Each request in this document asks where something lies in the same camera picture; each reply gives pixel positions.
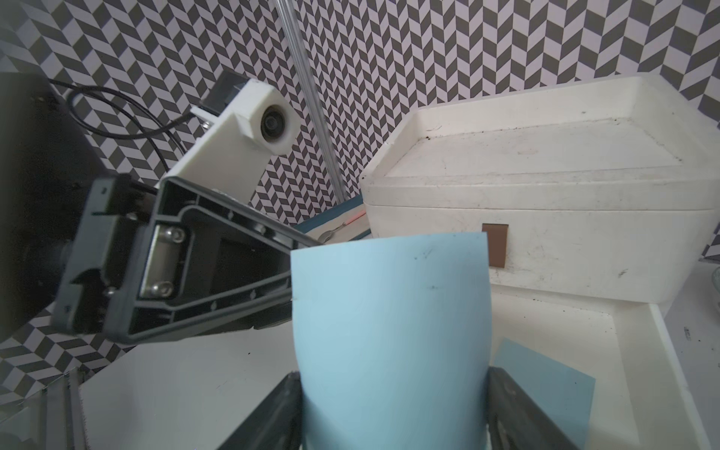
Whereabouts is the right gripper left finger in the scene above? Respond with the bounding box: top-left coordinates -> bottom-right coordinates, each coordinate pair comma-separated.
219,371 -> 303,450

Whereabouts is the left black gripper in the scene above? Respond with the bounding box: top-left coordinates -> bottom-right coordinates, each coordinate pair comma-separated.
51,175 -> 321,345

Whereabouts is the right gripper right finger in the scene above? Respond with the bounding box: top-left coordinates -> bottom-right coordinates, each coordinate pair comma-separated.
487,367 -> 579,450

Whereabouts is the blue sticky note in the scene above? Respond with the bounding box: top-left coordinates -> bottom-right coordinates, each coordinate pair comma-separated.
291,232 -> 492,449
493,339 -> 596,449

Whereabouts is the white drawer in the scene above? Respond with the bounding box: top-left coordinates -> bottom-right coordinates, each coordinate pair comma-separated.
491,285 -> 711,449

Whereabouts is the blue sticky note top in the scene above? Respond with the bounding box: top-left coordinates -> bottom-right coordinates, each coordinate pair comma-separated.
291,232 -> 492,449

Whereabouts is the brown top drawer handle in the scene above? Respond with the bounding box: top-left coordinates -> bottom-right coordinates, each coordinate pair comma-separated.
482,223 -> 509,268

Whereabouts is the white drawer cabinet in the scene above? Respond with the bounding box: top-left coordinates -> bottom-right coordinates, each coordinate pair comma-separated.
359,74 -> 719,304

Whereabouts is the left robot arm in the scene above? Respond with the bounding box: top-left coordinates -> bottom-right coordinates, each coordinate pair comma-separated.
1,70 -> 316,345

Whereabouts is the blue tray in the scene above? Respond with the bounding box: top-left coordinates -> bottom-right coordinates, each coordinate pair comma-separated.
294,195 -> 371,244

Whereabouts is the green patterned small dish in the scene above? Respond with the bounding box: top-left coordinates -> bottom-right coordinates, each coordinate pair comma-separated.
711,266 -> 720,311

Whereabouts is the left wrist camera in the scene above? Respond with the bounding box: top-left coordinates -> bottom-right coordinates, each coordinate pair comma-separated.
167,69 -> 301,204

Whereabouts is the pink handled spoon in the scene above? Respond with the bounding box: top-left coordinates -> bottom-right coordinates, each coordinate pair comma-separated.
318,211 -> 367,244

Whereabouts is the aluminium front rail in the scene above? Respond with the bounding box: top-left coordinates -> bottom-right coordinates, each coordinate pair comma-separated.
0,364 -> 91,450

